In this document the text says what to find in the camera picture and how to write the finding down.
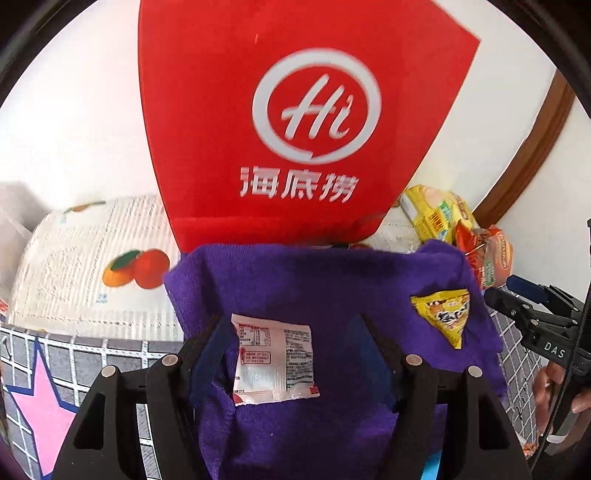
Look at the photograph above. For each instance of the purple cloth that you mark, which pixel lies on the purple cloth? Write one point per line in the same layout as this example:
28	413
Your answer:
323	286

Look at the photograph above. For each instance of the red paper bag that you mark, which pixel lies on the red paper bag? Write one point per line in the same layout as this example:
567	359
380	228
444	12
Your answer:
207	115

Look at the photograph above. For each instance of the orange-red snack bag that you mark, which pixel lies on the orange-red snack bag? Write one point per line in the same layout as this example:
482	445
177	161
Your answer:
494	258

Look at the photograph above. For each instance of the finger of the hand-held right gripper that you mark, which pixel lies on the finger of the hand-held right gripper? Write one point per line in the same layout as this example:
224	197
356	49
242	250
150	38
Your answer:
528	288
505	304

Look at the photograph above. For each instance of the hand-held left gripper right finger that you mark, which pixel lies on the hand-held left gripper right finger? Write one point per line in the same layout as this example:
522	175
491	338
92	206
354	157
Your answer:
375	355

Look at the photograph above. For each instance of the yellow snack bag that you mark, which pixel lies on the yellow snack bag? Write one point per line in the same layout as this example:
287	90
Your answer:
436	214

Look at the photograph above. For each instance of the yellow triangular snack packet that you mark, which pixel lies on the yellow triangular snack packet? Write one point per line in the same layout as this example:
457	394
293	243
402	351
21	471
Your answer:
445	314

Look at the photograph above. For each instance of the wooden wall trim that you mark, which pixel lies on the wooden wall trim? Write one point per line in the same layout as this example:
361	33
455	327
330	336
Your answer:
531	152

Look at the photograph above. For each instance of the grey checkered bedsheet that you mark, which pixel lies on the grey checkered bedsheet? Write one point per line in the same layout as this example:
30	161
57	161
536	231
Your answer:
115	353

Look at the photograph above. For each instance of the person's right hand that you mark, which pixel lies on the person's right hand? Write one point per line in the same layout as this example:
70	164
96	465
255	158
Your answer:
547	397

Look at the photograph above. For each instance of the white snack packet red print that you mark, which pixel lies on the white snack packet red print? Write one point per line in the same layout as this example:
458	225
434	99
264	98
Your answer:
272	364

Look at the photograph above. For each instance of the orange print pillow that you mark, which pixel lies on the orange print pillow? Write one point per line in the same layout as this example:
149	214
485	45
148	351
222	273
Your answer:
69	286

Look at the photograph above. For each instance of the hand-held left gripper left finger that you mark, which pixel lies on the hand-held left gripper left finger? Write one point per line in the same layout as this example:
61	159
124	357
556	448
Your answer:
208	360

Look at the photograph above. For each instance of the pink star patch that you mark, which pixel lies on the pink star patch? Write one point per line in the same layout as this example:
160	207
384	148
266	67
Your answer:
41	415

